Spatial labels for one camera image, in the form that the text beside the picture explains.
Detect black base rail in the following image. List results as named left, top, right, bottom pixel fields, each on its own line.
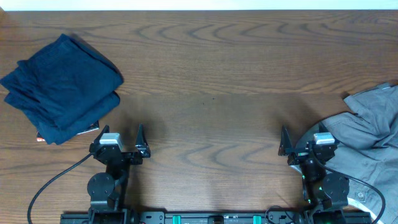
left=60, top=210, right=373, bottom=224

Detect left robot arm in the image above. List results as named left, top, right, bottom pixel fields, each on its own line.
left=87, top=124, right=151, bottom=224

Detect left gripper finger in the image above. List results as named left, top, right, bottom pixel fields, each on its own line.
left=135, top=124, right=150, bottom=157
left=93, top=125, right=109, bottom=144

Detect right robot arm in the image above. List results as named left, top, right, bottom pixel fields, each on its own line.
left=278, top=124, right=349, bottom=223

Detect small card under garment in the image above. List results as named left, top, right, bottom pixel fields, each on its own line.
left=36, top=121, right=100, bottom=142

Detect folded dark navy garment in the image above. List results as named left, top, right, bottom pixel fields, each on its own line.
left=1, top=34, right=123, bottom=144

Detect grey shorts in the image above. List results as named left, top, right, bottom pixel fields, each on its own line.
left=292, top=82, right=398, bottom=223

